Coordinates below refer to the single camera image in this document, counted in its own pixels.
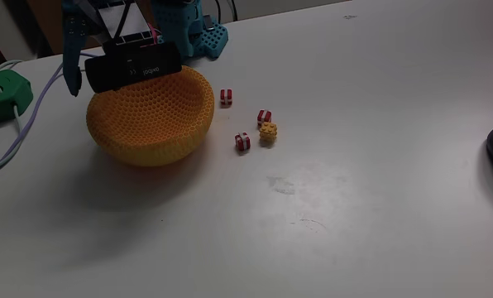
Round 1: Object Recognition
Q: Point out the yellow studded brick cube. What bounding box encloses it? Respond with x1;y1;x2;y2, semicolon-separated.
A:
258;122;279;144

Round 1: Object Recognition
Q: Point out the yellow honeycomb basket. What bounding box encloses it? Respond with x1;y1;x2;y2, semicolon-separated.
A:
85;65;216;168

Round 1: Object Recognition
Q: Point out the brown wooden panel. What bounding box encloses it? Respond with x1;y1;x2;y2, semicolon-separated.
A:
25;0;66;57

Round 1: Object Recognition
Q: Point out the green hexagonal box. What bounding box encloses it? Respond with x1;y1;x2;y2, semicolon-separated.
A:
0;68;35;123

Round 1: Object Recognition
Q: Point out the lilac cable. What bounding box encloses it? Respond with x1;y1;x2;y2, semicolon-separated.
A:
0;50;105;180

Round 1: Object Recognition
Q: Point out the black camera box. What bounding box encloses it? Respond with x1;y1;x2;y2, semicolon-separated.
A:
84;41;184;94

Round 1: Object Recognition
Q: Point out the pale green cable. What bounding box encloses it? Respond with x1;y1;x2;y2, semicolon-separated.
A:
0;59;25;74
0;103;26;177

